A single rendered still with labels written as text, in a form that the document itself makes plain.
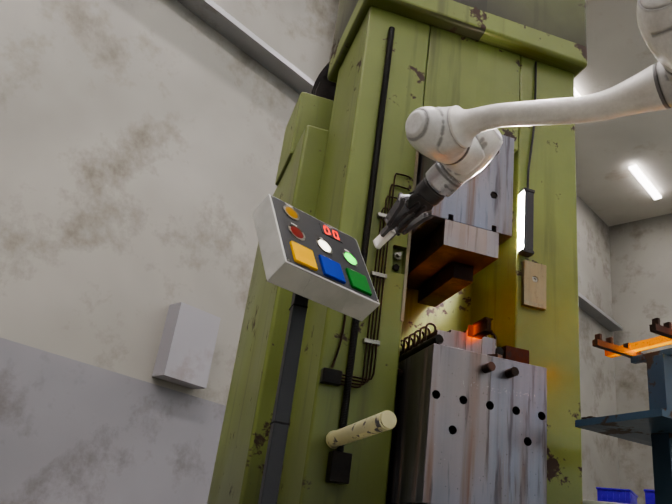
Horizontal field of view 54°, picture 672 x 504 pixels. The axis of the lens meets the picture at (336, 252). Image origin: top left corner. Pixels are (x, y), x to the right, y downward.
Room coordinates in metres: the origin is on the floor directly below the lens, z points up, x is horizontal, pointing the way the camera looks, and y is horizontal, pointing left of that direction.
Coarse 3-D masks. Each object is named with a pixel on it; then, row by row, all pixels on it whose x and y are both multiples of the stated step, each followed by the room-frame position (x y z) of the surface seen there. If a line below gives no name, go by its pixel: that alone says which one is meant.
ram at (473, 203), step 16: (512, 144) 2.00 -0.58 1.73; (432, 160) 1.96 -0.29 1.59; (496, 160) 1.99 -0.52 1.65; (512, 160) 2.00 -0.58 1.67; (480, 176) 1.98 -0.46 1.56; (496, 176) 1.99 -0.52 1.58; (512, 176) 2.00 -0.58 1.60; (464, 192) 1.96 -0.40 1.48; (480, 192) 1.98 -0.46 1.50; (496, 192) 1.99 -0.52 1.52; (512, 192) 2.01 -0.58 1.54; (448, 208) 1.95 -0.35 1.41; (464, 208) 1.96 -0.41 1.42; (480, 208) 1.98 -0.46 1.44; (496, 208) 1.99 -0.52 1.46; (512, 208) 2.01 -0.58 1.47; (432, 224) 2.00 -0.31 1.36; (480, 224) 1.98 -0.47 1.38; (496, 224) 1.99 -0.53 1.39; (416, 240) 2.14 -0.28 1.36
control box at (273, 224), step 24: (264, 216) 1.64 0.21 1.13; (288, 216) 1.64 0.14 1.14; (312, 216) 1.74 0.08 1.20; (264, 240) 1.62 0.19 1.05; (288, 240) 1.58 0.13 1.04; (312, 240) 1.67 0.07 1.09; (336, 240) 1.76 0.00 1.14; (264, 264) 1.60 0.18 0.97; (288, 264) 1.54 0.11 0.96; (360, 264) 1.78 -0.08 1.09; (288, 288) 1.62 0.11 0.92; (312, 288) 1.63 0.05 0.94; (336, 288) 1.65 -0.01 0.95; (360, 312) 1.76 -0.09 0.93
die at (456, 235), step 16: (448, 224) 1.95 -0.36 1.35; (464, 224) 1.96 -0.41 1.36; (432, 240) 2.04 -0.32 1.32; (448, 240) 1.95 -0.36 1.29; (464, 240) 1.96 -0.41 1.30; (480, 240) 1.98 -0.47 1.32; (496, 240) 1.99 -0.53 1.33; (416, 256) 2.17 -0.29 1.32; (432, 256) 2.05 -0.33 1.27; (448, 256) 2.03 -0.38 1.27; (464, 256) 2.01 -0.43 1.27; (480, 256) 2.00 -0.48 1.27; (496, 256) 1.99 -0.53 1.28; (416, 272) 2.21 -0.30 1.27; (432, 272) 2.19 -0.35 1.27; (416, 288) 2.36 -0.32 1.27
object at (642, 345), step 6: (660, 336) 1.88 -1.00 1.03; (636, 342) 1.96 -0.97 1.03; (642, 342) 1.94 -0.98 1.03; (648, 342) 1.92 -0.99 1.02; (654, 342) 1.90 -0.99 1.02; (660, 342) 1.88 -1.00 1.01; (666, 342) 1.87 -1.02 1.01; (630, 348) 1.98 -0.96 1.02; (636, 348) 1.96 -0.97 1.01; (642, 348) 1.95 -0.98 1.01; (648, 348) 1.94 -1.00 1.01; (606, 354) 2.07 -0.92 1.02; (612, 354) 2.05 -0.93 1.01; (618, 354) 2.04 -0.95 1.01
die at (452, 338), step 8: (432, 336) 1.98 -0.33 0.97; (448, 336) 1.96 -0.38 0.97; (456, 336) 1.96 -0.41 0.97; (464, 336) 1.97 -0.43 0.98; (416, 344) 2.10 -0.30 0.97; (440, 344) 1.95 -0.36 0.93; (448, 344) 1.96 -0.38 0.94; (456, 344) 1.96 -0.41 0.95; (464, 344) 1.97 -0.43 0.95; (472, 344) 1.98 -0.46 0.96; (480, 344) 1.98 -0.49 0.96; (488, 344) 1.99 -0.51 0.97; (400, 352) 2.24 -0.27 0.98; (480, 352) 1.98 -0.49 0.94; (488, 352) 1.99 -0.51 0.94
